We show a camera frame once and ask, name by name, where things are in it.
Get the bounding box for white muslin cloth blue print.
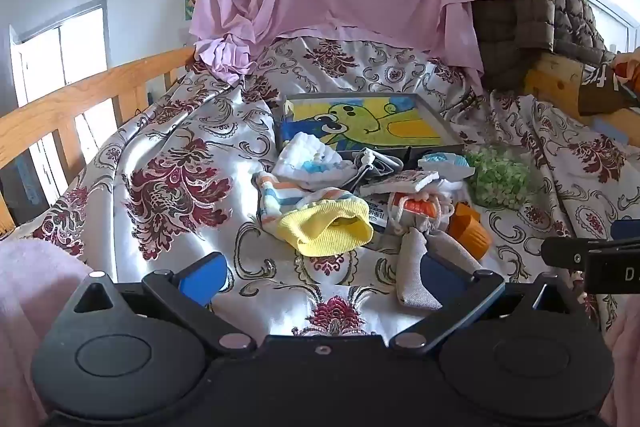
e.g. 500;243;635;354
271;132;359;190

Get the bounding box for wooden bed rail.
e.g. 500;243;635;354
0;46;197;233

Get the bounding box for striped towel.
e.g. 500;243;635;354
254;172;362;239

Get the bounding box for grey tray with cartoon print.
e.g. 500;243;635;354
276;93;467;158

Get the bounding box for blue white packet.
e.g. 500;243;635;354
366;202;394;236

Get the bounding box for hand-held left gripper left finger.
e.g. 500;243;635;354
72;252;257;355

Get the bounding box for orange sock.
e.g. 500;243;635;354
446;202;494;263

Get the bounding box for floral bedspread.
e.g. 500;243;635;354
15;34;640;339

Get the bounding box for pink fleece clothing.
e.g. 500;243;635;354
0;237;97;427

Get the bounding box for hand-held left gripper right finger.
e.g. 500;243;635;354
389;253;582;355

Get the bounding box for orange white box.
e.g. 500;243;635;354
387;189;452;234

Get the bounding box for brown puffer jacket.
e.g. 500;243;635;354
472;0;617;78

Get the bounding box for white window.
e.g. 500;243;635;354
9;0;110;228

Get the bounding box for bag of green pieces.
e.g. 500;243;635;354
464;147;536;210

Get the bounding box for grey sock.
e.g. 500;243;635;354
396;227;484;311

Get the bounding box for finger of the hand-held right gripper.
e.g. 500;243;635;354
611;219;640;241
541;234;640;269

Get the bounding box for brown printed box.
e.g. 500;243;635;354
578;59;634;117

